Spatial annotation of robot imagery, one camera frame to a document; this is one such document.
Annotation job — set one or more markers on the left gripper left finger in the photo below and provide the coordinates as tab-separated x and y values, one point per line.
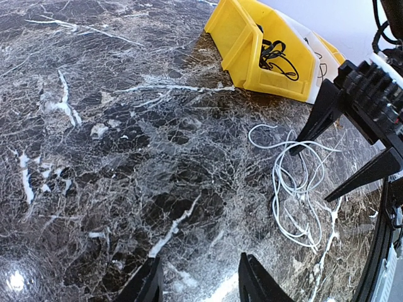
146	285

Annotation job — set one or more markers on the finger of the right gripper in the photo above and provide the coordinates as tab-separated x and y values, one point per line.
326	110
383	165

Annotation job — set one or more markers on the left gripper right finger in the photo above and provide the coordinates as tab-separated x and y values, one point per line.
256	284

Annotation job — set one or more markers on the white plastic bin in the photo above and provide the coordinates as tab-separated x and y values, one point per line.
325	65

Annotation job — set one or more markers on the right yellow plastic bin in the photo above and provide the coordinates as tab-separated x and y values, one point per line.
339	57

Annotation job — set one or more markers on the yellow plastic bin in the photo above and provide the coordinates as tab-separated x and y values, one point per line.
259	50
339	57

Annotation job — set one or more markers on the left yellow plastic bin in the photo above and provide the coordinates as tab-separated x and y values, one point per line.
259	50

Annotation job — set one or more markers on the black front rail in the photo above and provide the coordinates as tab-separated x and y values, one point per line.
388	232

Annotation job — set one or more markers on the white slotted cable duct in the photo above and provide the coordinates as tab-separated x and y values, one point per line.
386	277

